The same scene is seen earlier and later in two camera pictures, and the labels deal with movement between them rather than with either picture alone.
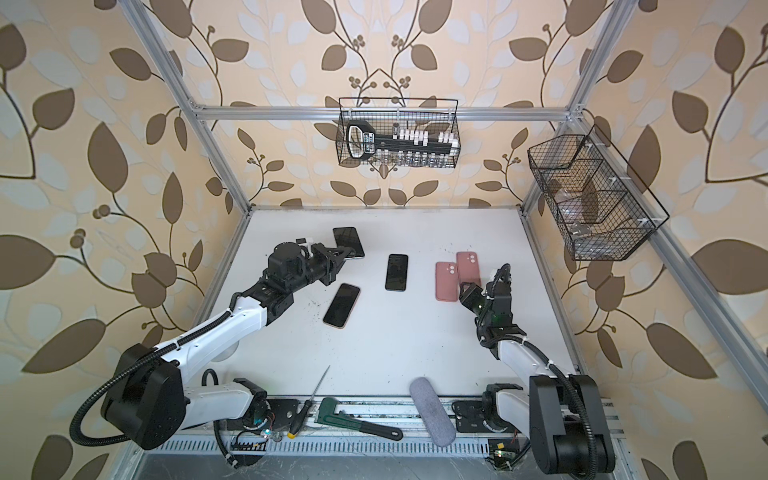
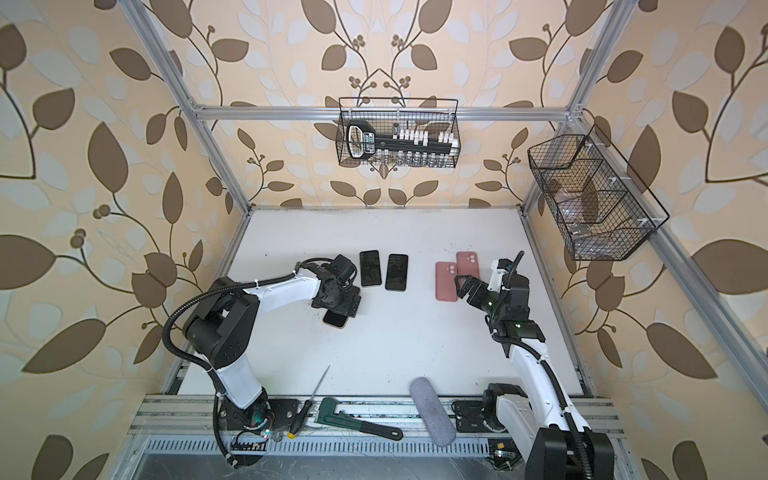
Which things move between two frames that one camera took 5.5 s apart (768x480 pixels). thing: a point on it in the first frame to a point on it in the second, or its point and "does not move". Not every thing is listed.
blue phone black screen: [396, 272] does not move
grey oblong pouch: [433, 412] does not move
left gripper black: [328, 259] to [348, 307]
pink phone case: [447, 282] does not move
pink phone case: [468, 267] does not move
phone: [348, 237] to [370, 268]
